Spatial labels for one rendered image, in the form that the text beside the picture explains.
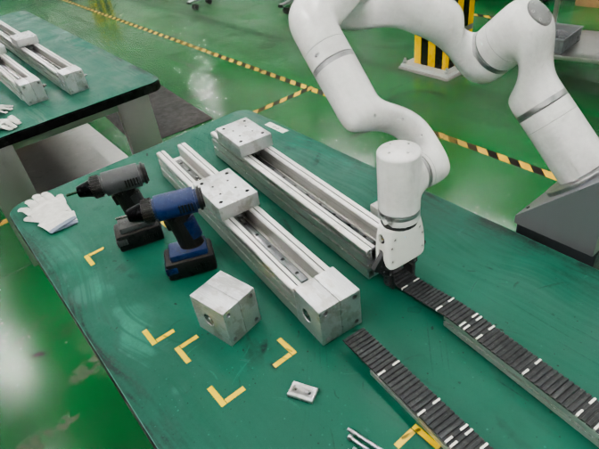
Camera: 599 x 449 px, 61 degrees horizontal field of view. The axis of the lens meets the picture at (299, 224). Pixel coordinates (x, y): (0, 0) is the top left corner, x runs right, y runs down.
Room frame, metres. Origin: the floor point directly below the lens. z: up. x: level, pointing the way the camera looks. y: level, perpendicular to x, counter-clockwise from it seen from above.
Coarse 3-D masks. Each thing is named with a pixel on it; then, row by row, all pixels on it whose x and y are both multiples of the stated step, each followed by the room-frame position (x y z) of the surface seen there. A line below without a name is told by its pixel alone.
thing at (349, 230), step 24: (216, 144) 1.52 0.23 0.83; (240, 168) 1.38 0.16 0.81; (264, 168) 1.26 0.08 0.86; (288, 168) 1.26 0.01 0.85; (264, 192) 1.25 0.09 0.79; (288, 192) 1.12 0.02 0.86; (312, 192) 1.16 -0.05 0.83; (336, 192) 1.08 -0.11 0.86; (312, 216) 1.03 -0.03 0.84; (336, 216) 1.02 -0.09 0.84; (360, 216) 0.97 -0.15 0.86; (336, 240) 0.94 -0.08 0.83; (360, 240) 0.88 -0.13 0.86; (360, 264) 0.86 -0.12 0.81
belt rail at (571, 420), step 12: (444, 324) 0.68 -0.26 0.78; (468, 336) 0.62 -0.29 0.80; (480, 348) 0.60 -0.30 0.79; (492, 360) 0.57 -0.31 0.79; (504, 372) 0.55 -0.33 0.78; (516, 372) 0.53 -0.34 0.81; (528, 384) 0.51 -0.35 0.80; (540, 396) 0.49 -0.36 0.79; (552, 408) 0.47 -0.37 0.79; (564, 408) 0.45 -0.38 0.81; (576, 420) 0.43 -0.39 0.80; (588, 432) 0.41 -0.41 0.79
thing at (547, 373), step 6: (540, 372) 0.52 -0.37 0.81; (546, 372) 0.52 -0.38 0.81; (552, 372) 0.51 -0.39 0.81; (558, 372) 0.51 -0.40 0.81; (534, 378) 0.51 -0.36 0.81; (540, 378) 0.51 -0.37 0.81; (546, 378) 0.51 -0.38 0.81; (552, 378) 0.51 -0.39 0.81; (534, 384) 0.50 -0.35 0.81; (540, 384) 0.50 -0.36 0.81
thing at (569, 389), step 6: (570, 384) 0.49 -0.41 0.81; (558, 390) 0.48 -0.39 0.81; (564, 390) 0.48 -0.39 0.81; (570, 390) 0.48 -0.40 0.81; (576, 390) 0.48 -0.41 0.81; (552, 396) 0.47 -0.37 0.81; (558, 396) 0.47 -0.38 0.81; (564, 396) 0.47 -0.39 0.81; (570, 396) 0.47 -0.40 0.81; (558, 402) 0.46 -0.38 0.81; (564, 402) 0.46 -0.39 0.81
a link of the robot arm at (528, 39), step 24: (528, 0) 1.12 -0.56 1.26; (504, 24) 1.11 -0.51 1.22; (528, 24) 1.08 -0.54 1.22; (552, 24) 1.10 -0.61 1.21; (480, 48) 1.15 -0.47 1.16; (504, 48) 1.10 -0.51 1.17; (528, 48) 1.06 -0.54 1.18; (552, 48) 1.09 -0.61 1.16; (528, 72) 1.06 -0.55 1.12; (552, 72) 1.07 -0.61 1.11; (528, 96) 1.05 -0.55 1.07; (552, 96) 1.03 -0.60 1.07
